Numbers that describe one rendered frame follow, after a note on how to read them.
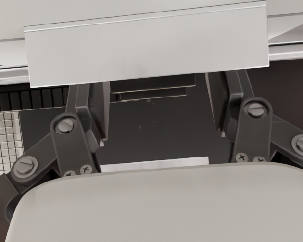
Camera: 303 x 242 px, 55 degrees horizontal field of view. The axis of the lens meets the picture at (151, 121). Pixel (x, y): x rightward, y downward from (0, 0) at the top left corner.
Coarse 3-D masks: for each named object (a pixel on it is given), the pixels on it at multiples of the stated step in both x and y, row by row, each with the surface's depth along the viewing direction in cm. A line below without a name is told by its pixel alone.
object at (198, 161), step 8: (160, 160) 23; (168, 160) 23; (176, 160) 22; (184, 160) 22; (192, 160) 22; (200, 160) 22; (104, 168) 23; (112, 168) 23; (120, 168) 23; (128, 168) 23; (136, 168) 23; (144, 168) 23; (152, 168) 23
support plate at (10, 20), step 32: (0, 0) 8; (32, 0) 8; (64, 0) 8; (96, 0) 8; (128, 0) 9; (160, 0) 9; (192, 0) 9; (224, 0) 9; (256, 0) 10; (288, 0) 10; (0, 32) 11; (0, 64) 19
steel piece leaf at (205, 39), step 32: (32, 32) 10; (64, 32) 10; (96, 32) 10; (128, 32) 10; (160, 32) 10; (192, 32) 10; (224, 32) 10; (256, 32) 10; (32, 64) 11; (64, 64) 10; (96, 64) 10; (128, 64) 10; (160, 64) 10; (192, 64) 10; (224, 64) 10; (256, 64) 10
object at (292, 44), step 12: (276, 36) 44; (288, 36) 44; (300, 36) 44; (276, 48) 45; (288, 48) 45; (300, 48) 45; (276, 60) 57; (0, 72) 46; (12, 72) 46; (24, 72) 46; (0, 84) 57
